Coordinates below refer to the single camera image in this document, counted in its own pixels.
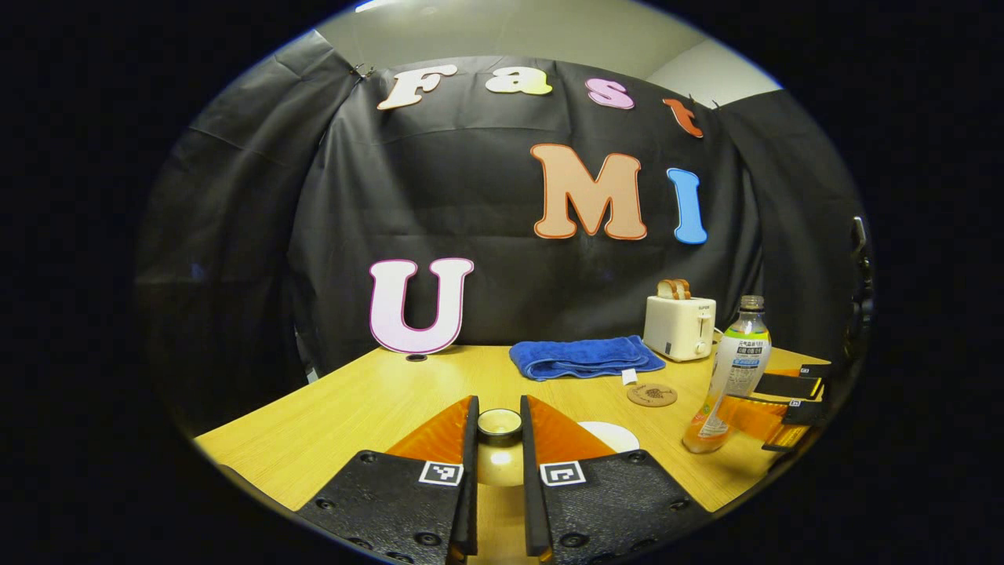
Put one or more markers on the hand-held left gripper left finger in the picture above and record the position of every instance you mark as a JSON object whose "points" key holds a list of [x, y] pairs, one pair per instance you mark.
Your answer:
{"points": [[471, 486]]}

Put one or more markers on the white teacup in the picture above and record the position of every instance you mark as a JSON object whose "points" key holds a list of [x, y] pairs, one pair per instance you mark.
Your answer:
{"points": [[618, 435]]}

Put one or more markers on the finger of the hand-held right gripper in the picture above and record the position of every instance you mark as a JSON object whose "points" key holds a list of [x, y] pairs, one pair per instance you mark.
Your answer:
{"points": [[792, 424], [788, 386]]}

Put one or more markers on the cream toaster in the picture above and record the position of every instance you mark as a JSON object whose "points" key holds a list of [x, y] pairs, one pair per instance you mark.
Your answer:
{"points": [[678, 328]]}

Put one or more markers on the black backdrop cloth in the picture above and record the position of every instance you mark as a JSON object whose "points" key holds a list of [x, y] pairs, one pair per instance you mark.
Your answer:
{"points": [[471, 196]]}

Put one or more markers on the clear water bottle white label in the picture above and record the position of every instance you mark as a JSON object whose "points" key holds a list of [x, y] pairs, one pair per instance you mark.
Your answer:
{"points": [[737, 369]]}

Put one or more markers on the folded blue towel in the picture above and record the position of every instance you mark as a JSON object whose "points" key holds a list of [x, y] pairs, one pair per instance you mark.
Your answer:
{"points": [[584, 357]]}

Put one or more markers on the round wooden coaster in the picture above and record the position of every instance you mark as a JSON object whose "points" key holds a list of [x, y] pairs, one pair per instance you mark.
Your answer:
{"points": [[652, 395]]}

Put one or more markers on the toast slices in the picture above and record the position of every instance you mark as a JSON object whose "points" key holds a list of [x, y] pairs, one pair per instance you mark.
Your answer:
{"points": [[674, 289]]}

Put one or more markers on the cream teacup lid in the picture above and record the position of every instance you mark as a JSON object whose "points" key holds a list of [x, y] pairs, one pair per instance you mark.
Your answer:
{"points": [[500, 464]]}

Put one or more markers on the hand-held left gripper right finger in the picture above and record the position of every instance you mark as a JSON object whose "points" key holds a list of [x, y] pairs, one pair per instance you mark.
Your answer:
{"points": [[529, 486]]}

